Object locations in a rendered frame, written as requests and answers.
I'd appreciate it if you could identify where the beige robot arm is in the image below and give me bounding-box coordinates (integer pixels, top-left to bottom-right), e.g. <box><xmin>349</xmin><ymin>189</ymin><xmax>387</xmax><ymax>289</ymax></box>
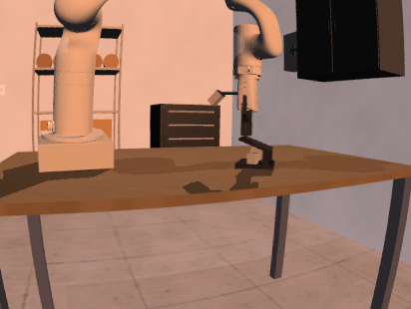
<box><xmin>42</xmin><ymin>0</ymin><xmax>282</xmax><ymax>143</ymax></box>

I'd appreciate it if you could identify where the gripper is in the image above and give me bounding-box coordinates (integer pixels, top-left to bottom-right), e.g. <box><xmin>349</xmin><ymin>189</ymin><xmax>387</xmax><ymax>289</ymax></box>
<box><xmin>234</xmin><ymin>76</ymin><xmax>260</xmax><ymax>137</ymax></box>

